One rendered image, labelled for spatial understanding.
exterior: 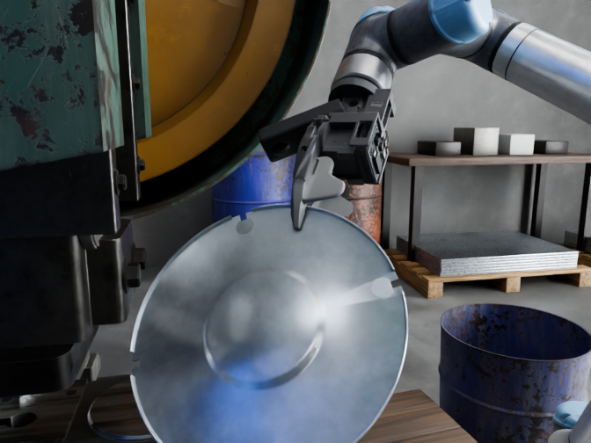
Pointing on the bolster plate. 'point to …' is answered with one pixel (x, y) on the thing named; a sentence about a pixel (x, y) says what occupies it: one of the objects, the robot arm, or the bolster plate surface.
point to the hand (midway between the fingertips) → (295, 221)
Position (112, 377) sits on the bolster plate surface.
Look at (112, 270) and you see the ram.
